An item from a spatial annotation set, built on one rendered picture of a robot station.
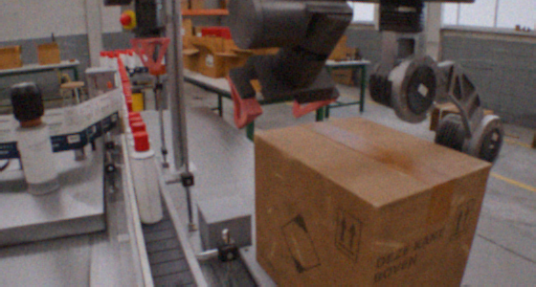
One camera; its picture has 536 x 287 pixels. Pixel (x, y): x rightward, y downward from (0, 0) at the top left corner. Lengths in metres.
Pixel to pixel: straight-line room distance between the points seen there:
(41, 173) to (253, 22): 0.84
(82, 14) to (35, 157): 7.63
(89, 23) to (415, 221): 8.33
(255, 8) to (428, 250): 0.38
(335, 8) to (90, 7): 8.27
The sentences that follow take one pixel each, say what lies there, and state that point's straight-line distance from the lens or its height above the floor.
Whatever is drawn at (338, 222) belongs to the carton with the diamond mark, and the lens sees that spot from 0.46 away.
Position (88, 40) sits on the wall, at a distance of 8.57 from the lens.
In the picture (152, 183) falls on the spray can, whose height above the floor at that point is 0.98.
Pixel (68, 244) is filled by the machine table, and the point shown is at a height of 0.83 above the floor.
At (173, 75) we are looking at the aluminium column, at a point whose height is 1.15.
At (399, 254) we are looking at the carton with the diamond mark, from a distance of 0.47.
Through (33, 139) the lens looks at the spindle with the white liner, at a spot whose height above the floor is 1.04.
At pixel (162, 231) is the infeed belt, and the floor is 0.88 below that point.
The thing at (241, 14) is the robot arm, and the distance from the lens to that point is 0.35.
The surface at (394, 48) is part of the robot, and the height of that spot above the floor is 1.24.
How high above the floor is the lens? 1.30
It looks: 18 degrees down
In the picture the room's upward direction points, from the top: straight up
